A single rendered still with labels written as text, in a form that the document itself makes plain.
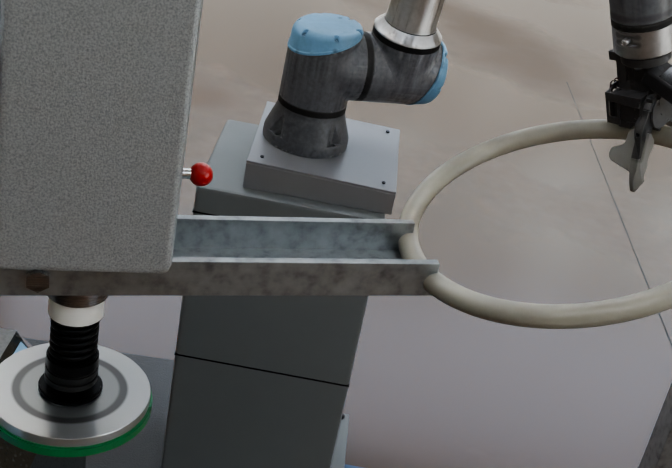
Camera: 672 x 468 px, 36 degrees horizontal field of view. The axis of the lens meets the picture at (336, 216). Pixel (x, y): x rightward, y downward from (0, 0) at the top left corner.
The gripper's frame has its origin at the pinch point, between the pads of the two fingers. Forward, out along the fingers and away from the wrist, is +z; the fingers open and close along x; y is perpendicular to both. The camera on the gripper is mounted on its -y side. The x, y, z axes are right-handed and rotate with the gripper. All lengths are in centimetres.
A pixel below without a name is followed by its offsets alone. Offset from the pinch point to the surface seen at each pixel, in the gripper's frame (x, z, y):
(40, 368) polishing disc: 87, -5, 41
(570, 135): 5.7, -6.1, 12.6
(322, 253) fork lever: 51, -10, 20
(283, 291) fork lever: 62, -12, 15
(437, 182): 27.0, -7.0, 21.3
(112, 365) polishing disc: 79, -1, 38
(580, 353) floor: -90, 148, 95
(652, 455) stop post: -27, 99, 25
